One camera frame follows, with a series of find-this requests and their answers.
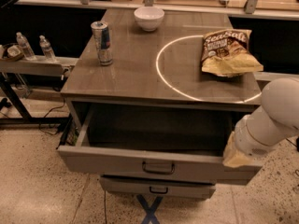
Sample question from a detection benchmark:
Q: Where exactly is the grey top drawer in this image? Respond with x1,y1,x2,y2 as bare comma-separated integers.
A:
58,104,262,185

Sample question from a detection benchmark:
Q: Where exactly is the grey drawer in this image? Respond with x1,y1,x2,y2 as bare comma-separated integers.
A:
100,176,216,200
58,104,262,185

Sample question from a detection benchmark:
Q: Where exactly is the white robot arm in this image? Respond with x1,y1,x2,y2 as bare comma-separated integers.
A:
222,77,299,168

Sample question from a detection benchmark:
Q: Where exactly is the grey drawer cabinet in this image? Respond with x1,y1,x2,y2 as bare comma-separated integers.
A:
60,8,263,201

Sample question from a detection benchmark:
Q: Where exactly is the grey bottom drawer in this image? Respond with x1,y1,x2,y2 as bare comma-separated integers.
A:
100,176,216,200

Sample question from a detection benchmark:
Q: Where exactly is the blue tape cross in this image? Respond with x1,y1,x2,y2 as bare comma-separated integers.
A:
136,194,163,224

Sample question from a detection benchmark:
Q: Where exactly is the sea salt chips bag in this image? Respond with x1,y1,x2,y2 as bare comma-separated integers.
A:
201,29,263,77

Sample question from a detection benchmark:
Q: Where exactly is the white ceramic bowl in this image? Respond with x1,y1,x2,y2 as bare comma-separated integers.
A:
134,7,164,32

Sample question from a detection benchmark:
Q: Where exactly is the red bull can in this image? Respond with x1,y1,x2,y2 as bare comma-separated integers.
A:
91,21,113,65

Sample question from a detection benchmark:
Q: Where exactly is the grey side table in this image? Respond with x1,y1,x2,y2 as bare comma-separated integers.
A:
0,56,78,125

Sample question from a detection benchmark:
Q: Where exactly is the right clear water bottle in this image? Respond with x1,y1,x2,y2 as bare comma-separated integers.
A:
39,35,57,63

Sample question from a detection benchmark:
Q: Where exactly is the clear water bottle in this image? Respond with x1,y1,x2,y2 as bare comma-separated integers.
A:
39,35,57,63
16,32,36,61

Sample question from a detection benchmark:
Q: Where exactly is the left clear water bottle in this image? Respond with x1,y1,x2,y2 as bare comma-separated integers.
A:
16,32,36,61

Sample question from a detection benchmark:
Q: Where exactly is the small brown basket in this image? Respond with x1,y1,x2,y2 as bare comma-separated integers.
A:
0,43,23,62

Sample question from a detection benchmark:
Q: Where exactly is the black floor cable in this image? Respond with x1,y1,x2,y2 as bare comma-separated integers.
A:
37,98,68,137

